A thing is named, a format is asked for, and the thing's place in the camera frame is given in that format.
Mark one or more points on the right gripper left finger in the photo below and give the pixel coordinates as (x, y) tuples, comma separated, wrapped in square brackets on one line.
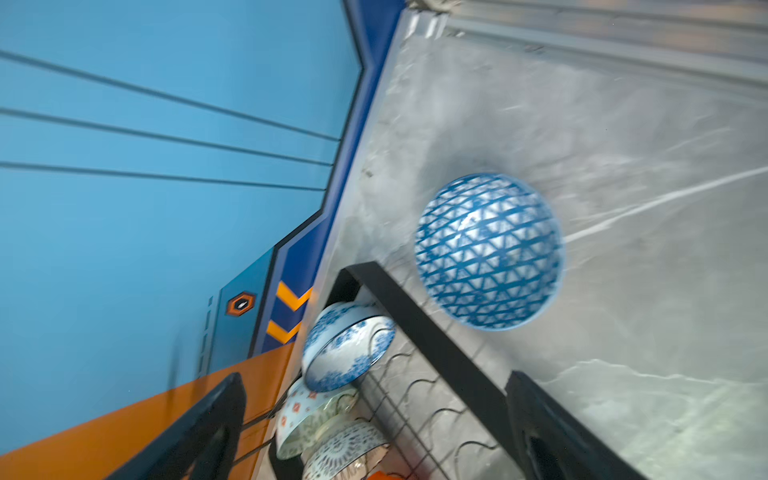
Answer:
[(201, 444)]

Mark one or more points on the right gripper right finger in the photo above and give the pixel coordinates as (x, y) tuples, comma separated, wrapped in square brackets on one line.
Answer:
[(550, 443)]

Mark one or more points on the green patterned bowl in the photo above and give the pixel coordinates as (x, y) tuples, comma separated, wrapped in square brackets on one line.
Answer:
[(304, 415)]

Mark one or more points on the white lattice bowl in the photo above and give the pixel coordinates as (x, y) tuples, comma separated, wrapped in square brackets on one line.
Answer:
[(350, 452)]

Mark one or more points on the orange bowl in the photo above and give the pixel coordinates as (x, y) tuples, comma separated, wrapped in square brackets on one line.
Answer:
[(380, 475)]

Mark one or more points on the blue floral bowl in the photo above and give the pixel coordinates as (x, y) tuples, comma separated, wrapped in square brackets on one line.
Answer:
[(345, 341)]

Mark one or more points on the blue triangle pattern bowl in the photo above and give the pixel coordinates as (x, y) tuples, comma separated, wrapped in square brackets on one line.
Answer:
[(489, 251)]

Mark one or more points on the black wire dish rack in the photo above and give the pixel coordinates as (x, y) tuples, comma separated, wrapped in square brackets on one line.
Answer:
[(432, 433)]

